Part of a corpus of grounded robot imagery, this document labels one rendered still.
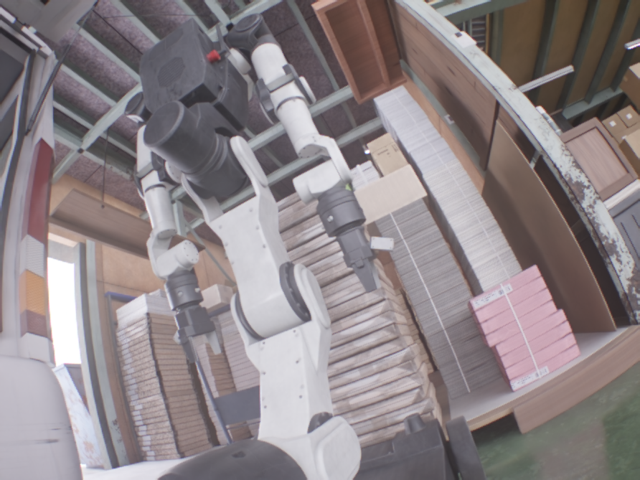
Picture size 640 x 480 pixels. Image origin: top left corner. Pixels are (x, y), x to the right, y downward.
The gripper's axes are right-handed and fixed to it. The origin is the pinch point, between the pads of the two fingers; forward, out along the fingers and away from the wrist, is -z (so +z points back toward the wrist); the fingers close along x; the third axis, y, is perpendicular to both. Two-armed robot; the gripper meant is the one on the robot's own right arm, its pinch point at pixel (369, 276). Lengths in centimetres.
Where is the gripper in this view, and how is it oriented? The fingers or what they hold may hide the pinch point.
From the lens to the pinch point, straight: 67.1
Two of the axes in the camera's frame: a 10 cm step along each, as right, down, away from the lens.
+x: 2.6, 1.1, 9.6
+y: -8.8, 4.3, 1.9
